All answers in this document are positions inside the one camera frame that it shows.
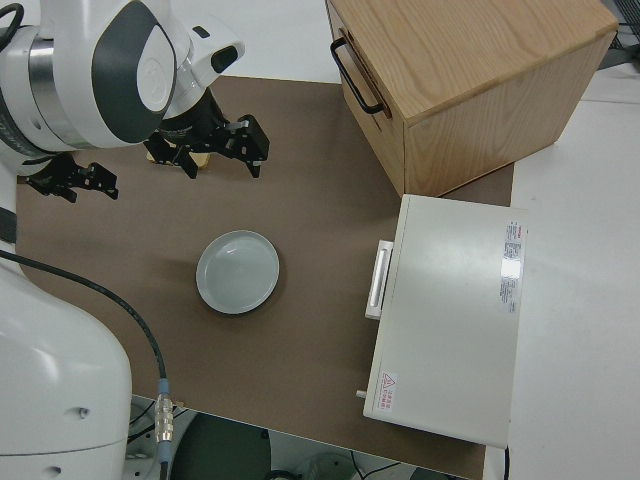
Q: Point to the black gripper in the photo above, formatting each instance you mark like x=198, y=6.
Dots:
x=192, y=130
x=60, y=169

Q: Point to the brown table mat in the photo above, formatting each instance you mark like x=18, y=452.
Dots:
x=310, y=225

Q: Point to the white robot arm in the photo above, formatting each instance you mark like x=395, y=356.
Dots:
x=60, y=350

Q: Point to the gray ceramic plate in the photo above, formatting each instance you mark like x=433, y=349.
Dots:
x=237, y=272

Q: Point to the white toaster oven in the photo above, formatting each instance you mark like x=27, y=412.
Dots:
x=450, y=325

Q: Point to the wooden drawer box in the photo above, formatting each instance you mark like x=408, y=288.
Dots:
x=475, y=75

